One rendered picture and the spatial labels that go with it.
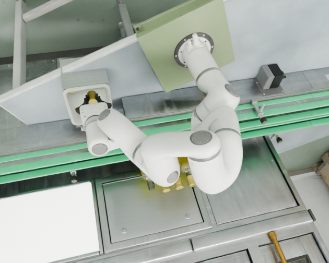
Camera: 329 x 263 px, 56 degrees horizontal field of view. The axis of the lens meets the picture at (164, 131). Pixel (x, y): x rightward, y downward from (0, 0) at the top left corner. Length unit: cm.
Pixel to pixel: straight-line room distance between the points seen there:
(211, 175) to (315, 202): 461
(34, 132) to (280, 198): 117
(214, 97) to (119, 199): 69
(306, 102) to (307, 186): 387
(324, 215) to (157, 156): 467
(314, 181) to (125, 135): 479
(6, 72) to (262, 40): 144
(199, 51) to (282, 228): 86
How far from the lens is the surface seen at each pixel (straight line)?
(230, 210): 149
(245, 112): 142
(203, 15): 111
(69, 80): 122
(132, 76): 130
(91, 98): 121
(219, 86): 98
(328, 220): 528
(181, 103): 136
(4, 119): 182
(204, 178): 75
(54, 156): 138
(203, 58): 108
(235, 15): 125
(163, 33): 110
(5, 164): 143
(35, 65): 204
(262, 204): 155
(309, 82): 165
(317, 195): 538
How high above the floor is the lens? 165
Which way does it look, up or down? 33 degrees down
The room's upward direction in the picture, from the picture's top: 163 degrees clockwise
